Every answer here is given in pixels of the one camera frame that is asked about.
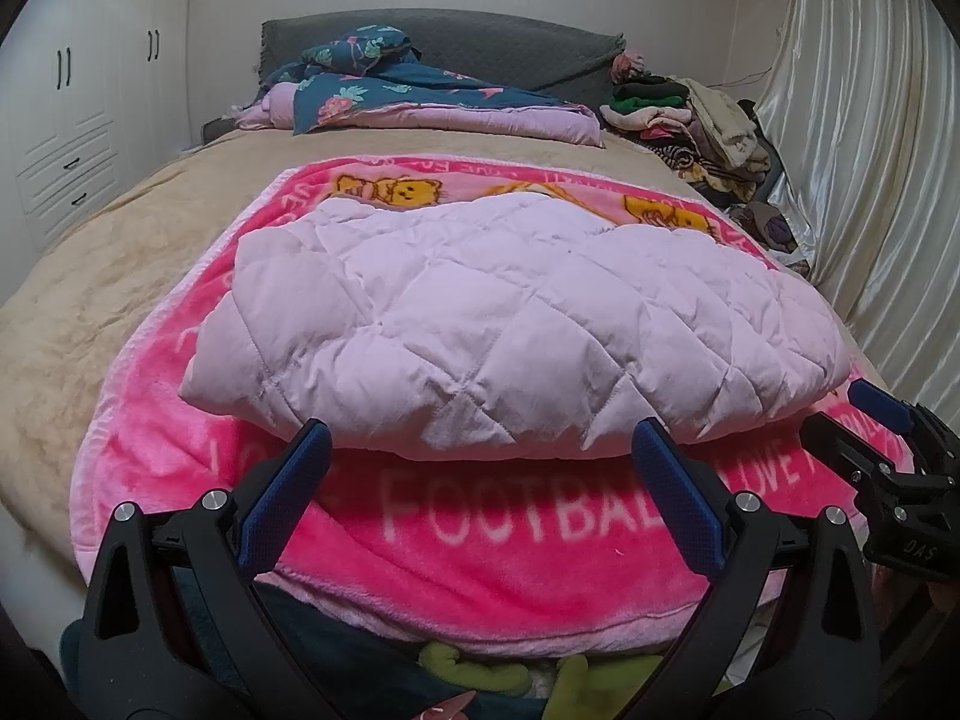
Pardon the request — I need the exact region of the dark blue floral quilt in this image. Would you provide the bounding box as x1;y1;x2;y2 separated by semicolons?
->
236;24;607;149

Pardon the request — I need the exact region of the pink quilted jacket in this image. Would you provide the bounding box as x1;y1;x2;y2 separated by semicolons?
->
178;193;852;462

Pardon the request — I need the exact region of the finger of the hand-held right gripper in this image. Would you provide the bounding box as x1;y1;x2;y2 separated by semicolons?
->
799;412;895;490
849;379;940;452

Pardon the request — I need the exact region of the pink printed fleece blanket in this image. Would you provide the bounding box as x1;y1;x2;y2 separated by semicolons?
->
69;156;908;642

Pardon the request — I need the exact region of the beige bed sheet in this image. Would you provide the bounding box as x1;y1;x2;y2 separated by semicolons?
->
0;124;863;563

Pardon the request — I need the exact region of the pile of assorted clothes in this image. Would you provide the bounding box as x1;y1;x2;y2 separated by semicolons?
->
600;49;815;278

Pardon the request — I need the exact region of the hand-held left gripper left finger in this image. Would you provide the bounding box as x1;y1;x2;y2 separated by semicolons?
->
75;418;338;720

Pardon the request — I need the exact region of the white wardrobe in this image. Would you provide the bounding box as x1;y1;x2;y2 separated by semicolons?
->
0;0;196;241

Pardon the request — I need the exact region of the grey padded headboard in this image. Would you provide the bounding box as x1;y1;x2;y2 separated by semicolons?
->
259;9;627;106

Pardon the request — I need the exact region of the white satin curtain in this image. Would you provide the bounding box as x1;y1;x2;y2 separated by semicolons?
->
754;0;960;421

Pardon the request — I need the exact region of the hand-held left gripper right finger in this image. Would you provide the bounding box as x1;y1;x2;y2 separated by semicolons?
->
622;418;884;720

